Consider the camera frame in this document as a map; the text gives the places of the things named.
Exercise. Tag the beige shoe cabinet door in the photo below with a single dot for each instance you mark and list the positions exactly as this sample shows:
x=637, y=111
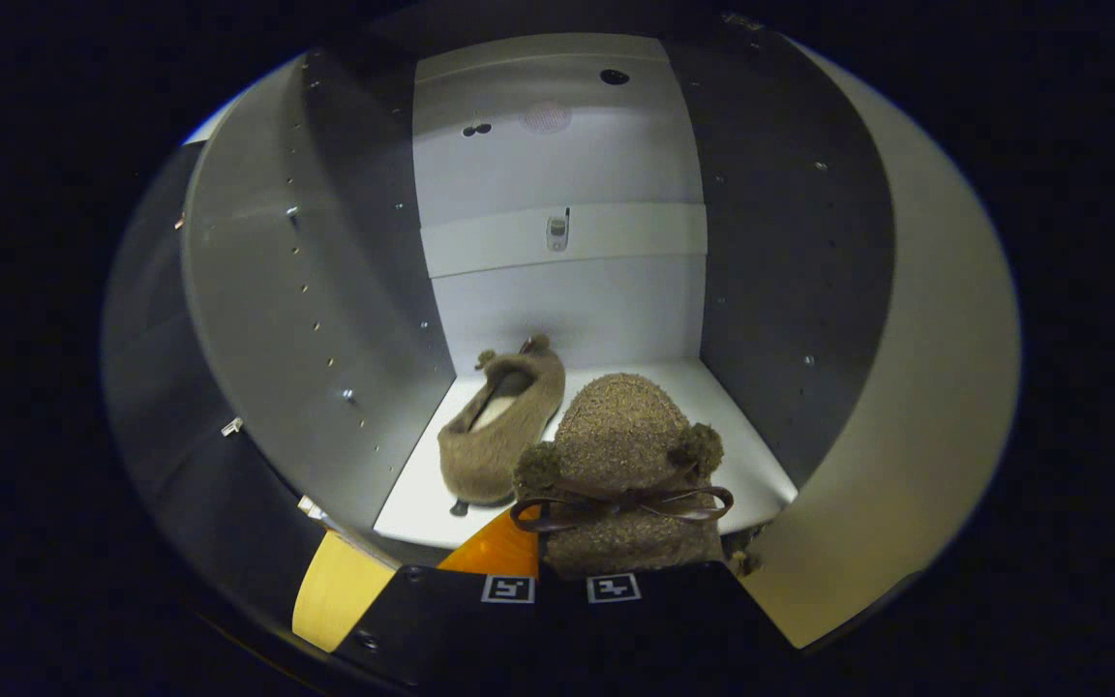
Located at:
x=925, y=387

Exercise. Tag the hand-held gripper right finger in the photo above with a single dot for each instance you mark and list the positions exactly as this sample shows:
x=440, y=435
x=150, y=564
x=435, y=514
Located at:
x=664, y=629

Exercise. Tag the white clothes peg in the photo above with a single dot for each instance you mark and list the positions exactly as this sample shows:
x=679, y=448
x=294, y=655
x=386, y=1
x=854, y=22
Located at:
x=231, y=426

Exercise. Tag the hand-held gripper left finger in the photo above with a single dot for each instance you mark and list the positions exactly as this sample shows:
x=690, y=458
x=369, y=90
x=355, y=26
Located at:
x=441, y=629

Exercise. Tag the brown fuzzy shoe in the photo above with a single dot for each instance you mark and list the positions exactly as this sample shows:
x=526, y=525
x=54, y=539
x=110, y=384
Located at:
x=495, y=436
x=620, y=445

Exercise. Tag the grey shoe cabinet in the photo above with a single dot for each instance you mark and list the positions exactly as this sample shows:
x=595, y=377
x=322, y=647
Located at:
x=325, y=290

